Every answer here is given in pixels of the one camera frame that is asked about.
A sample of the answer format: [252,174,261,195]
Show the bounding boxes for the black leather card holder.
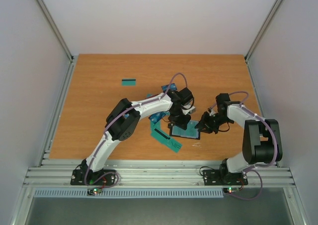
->
[169,120,200,140]

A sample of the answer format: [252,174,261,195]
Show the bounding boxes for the teal VIP card front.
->
[166,138,182,153]

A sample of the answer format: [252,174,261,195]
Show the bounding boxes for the aluminium corner post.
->
[35,0,74,63]
[244,0,284,64]

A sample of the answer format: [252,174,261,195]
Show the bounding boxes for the right small circuit board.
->
[223,187,241,194]

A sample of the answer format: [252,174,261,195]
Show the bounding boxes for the aluminium front rail frame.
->
[23,159,296,188]

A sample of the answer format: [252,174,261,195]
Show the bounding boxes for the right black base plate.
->
[201,169,248,186]

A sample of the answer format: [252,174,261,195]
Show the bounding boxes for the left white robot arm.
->
[80,87,194,184]

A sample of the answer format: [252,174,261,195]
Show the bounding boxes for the grey slotted cable duct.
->
[34,188,224,199]

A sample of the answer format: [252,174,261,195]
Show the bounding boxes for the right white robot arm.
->
[196,93,283,184]

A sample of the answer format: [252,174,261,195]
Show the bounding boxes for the small circuit board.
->
[223,187,241,194]
[87,187,103,196]

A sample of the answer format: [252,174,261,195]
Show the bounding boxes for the teal card black stripe front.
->
[170,126,200,140]

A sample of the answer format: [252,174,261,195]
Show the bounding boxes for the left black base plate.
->
[70,169,117,187]

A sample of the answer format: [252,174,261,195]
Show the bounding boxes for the left aluminium corner post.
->
[35,0,74,63]

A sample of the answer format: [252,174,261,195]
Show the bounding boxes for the blue card centre pile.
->
[149,112,166,124]

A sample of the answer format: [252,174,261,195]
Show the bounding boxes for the right aluminium corner post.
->
[244,0,284,64]

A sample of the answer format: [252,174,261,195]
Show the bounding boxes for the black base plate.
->
[201,169,248,186]
[70,169,117,187]

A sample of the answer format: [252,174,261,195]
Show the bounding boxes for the teal card far back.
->
[121,78,136,86]

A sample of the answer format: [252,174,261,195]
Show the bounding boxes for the left small circuit board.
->
[87,187,103,196]

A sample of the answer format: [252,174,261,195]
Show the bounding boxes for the long teal card with stripe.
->
[150,122,172,147]

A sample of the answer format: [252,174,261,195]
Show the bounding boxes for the blue card with logo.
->
[161,83,177,92]

